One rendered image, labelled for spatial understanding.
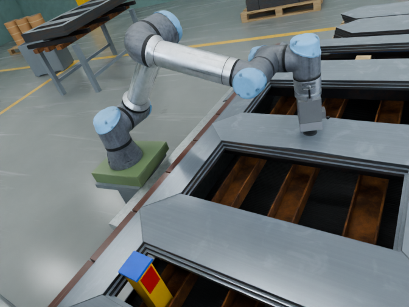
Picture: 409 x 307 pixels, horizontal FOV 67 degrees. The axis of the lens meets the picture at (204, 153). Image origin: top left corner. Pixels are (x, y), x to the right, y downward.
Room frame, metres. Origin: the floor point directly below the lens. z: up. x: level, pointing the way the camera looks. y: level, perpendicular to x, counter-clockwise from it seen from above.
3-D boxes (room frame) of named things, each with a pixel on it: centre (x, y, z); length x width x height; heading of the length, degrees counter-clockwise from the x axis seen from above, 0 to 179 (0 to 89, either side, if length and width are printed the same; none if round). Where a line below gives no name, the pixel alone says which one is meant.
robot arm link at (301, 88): (0.76, -0.34, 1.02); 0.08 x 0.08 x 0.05
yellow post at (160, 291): (0.46, 0.23, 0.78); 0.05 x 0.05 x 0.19; 48
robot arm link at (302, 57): (0.77, -0.34, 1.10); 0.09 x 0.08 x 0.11; 50
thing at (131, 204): (1.26, -0.09, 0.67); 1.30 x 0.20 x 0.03; 138
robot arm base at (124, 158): (1.14, 0.33, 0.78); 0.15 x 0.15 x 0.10
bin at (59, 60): (5.98, 2.14, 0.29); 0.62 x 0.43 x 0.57; 74
